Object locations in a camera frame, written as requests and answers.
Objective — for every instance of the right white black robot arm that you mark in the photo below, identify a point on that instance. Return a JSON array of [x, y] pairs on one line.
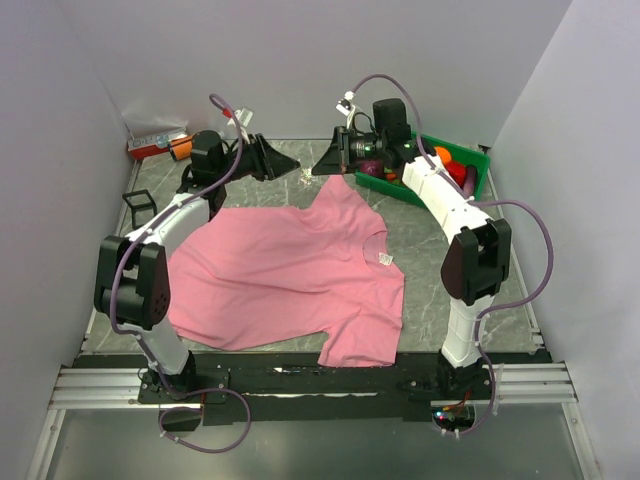
[[477, 261]]

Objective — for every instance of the clear plastic bag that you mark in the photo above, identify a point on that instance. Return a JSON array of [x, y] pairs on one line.
[[143, 119]]

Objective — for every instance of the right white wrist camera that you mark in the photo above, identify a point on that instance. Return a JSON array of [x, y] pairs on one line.
[[346, 105]]

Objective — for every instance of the aluminium rail frame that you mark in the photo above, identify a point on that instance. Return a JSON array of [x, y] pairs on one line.
[[96, 429]]

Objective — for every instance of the orange toy fruit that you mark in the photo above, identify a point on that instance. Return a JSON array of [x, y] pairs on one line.
[[444, 154]]

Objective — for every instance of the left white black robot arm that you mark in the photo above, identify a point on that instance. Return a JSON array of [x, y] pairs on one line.
[[132, 282]]

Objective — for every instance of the orange cylindrical bottle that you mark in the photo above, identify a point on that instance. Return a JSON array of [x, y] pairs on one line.
[[180, 149]]

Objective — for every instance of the pink t-shirt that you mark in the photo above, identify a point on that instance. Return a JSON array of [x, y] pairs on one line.
[[254, 276]]

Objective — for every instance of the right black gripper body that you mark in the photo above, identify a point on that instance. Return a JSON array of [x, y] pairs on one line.
[[345, 149]]

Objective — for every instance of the purple eggplant toy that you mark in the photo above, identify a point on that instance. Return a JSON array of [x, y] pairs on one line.
[[471, 179]]

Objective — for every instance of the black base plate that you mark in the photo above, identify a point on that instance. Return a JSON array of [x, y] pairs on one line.
[[281, 386]]

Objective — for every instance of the purple onion toy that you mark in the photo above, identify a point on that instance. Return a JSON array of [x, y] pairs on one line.
[[373, 168]]

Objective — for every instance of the green plastic bin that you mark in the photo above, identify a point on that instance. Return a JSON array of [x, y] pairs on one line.
[[399, 191]]

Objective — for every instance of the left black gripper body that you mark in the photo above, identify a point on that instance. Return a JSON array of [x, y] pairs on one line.
[[250, 160]]

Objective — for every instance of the red white flat box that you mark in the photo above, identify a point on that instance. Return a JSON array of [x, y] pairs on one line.
[[154, 144]]

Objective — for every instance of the small black square frame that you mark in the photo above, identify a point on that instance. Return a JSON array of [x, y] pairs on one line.
[[140, 202]]

